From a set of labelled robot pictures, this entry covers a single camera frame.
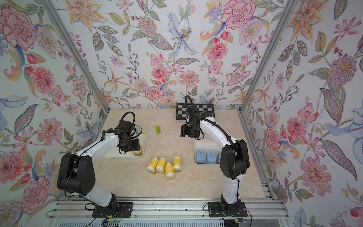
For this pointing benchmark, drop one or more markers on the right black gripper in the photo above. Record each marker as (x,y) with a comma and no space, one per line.
(184,132)

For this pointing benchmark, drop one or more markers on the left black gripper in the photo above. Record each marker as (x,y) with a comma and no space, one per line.
(136,146)

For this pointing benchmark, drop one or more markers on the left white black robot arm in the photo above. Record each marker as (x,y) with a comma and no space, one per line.
(77,174)

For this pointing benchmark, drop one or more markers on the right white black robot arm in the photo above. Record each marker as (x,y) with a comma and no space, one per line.
(234,160)

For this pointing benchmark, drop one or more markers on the left white storage tray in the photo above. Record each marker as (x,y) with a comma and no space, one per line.
(113,153)

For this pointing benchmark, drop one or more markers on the white storage tray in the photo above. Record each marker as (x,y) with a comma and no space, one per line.
(206,145)
(113,153)

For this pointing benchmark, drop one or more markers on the right white storage tray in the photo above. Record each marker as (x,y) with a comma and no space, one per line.
(206,145)

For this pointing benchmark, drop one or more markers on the black white checkerboard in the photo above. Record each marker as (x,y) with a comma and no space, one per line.
(181,110)

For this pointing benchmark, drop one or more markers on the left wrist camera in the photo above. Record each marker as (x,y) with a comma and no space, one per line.
(125,126)

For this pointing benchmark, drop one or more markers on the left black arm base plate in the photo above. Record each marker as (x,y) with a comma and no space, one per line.
(120,210)

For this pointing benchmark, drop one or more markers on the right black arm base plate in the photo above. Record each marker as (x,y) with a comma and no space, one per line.
(223,210)

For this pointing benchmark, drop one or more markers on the aluminium mounting rail frame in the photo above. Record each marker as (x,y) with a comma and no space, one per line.
(163,212)

